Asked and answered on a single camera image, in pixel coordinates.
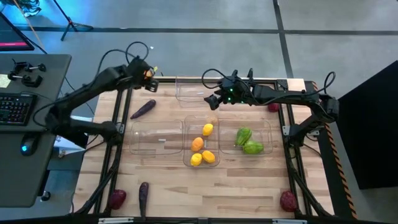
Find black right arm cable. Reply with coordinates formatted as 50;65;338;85
201;68;238;90

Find black computer mouse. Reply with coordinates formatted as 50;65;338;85
19;132;40;157

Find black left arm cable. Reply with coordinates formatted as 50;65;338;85
95;40;150;77

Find black cabinet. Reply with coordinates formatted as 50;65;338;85
335;60;398;190

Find grey desk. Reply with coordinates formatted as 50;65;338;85
0;54;73;208

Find black clamp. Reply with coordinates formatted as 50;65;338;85
7;72;44;88
12;60;47;74

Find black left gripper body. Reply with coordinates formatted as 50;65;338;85
127;57;155;86

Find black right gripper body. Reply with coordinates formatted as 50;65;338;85
217;76;254;105

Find pale paper note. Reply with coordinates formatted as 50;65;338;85
0;73;12;89

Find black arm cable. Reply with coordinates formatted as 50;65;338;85
95;40;150;77
201;68;238;90

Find orange black hazard strip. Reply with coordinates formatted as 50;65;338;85
312;80;359;220

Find narrow clear plastic bin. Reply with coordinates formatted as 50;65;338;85
182;114;221;168

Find white paper box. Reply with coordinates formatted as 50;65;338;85
54;115;94;157

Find purple eggplant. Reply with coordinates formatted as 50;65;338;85
129;99;157;120
138;181;150;218

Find computer monitor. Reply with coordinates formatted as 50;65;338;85
0;12;35;52

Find black aluminium frame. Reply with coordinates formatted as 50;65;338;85
72;76;335;224

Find thin wooden stick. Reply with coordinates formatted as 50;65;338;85
12;0;48;54

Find tangled cable bundle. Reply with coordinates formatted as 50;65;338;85
8;0;42;18

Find shallow clear plastic bin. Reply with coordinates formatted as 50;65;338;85
129;119;185;156
218;119;274;156

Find green bell pepper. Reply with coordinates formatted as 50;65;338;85
234;126;253;147
242;140;265;155

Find black tripod stand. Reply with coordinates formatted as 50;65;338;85
51;0;95;42

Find black keyboard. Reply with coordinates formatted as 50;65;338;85
0;92;39;127

